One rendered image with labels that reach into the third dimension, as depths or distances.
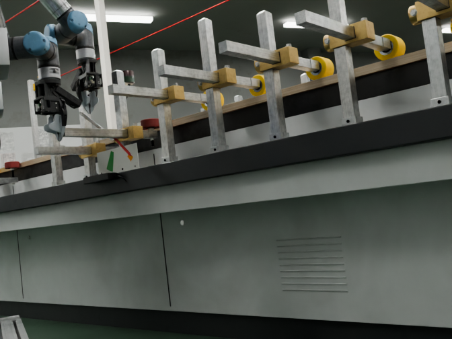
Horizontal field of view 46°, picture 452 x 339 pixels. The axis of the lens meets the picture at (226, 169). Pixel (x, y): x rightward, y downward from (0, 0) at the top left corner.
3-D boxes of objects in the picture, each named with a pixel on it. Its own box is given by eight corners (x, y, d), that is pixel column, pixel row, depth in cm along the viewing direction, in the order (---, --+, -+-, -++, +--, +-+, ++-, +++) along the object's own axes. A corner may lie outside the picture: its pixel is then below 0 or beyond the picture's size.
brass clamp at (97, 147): (95, 155, 224) (94, 142, 224) (77, 159, 233) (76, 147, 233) (107, 154, 229) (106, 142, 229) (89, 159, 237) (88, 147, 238)
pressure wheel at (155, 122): (151, 144, 216) (148, 116, 217) (138, 148, 221) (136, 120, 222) (166, 144, 222) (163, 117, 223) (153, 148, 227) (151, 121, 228)
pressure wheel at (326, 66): (316, 50, 180) (300, 68, 184) (330, 67, 176) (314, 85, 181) (325, 53, 184) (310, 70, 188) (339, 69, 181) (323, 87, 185)
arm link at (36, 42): (11, 55, 174) (23, 64, 185) (47, 51, 175) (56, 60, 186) (9, 31, 175) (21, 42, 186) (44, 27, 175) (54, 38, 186)
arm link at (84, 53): (72, 52, 219) (90, 54, 224) (73, 63, 218) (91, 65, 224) (81, 47, 213) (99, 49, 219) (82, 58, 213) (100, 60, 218)
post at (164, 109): (171, 175, 196) (157, 46, 199) (165, 177, 198) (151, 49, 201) (178, 175, 199) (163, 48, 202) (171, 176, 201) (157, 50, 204)
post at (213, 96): (220, 156, 180) (204, 16, 183) (213, 157, 182) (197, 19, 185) (227, 155, 182) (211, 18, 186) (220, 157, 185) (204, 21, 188)
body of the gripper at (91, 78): (87, 87, 211) (83, 56, 212) (76, 91, 217) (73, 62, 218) (103, 88, 216) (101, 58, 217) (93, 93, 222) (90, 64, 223)
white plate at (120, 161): (138, 168, 207) (135, 142, 207) (98, 176, 224) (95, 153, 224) (139, 168, 207) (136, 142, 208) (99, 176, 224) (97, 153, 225)
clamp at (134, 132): (134, 138, 208) (132, 125, 208) (112, 143, 217) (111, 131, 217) (144, 138, 212) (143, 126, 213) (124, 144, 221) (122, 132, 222)
